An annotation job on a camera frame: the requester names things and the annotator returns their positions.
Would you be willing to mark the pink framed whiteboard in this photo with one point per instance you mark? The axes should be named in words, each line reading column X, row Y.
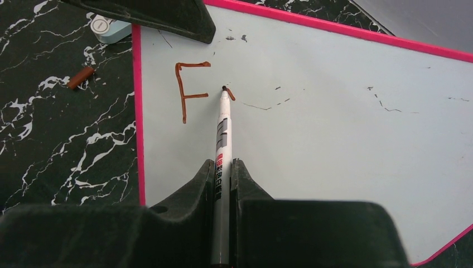
column 322, row 111

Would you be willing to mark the brown marker cap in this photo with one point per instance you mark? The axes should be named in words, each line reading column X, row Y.
column 80, row 77

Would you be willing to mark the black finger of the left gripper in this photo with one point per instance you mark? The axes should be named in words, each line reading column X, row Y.
column 187, row 18

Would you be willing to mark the white whiteboard marker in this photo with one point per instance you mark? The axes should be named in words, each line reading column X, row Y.
column 222, row 183

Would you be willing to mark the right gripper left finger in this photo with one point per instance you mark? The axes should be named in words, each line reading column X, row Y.
column 173, row 233

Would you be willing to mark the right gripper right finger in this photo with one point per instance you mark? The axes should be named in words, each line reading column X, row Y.
column 267, row 232

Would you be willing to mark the light blue whiteboard eraser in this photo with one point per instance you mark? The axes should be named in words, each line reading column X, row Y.
column 109, row 31

